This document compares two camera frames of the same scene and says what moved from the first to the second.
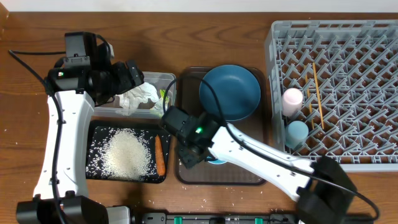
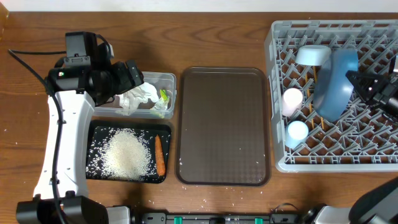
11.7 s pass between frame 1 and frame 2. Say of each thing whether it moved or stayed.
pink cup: stayed
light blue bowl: moved
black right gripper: moved
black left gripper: stayed
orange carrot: stayed
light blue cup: stayed
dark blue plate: moved
